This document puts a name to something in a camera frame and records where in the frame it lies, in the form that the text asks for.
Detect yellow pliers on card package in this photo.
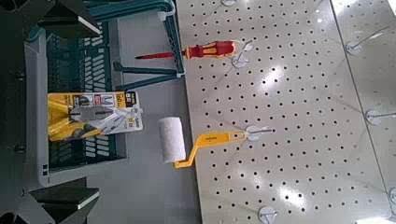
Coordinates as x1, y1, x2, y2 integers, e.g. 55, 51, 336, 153
46, 91, 145, 143

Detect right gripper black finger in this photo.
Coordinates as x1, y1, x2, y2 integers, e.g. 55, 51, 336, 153
29, 177, 101, 224
36, 0, 102, 39

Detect grey display stand base panel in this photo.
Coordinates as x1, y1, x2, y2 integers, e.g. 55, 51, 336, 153
116, 17, 204, 224

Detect grey teal plastic crate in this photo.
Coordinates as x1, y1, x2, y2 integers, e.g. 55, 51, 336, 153
23, 17, 129, 189

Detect white paint roller yellow handle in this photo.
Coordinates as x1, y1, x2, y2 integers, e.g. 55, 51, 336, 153
157, 116, 248, 170

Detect red yellow screwdriver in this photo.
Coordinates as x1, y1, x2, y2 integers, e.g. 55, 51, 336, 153
134, 39, 237, 61

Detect white perforated pegboard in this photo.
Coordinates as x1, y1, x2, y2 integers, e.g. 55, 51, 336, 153
174, 0, 396, 224

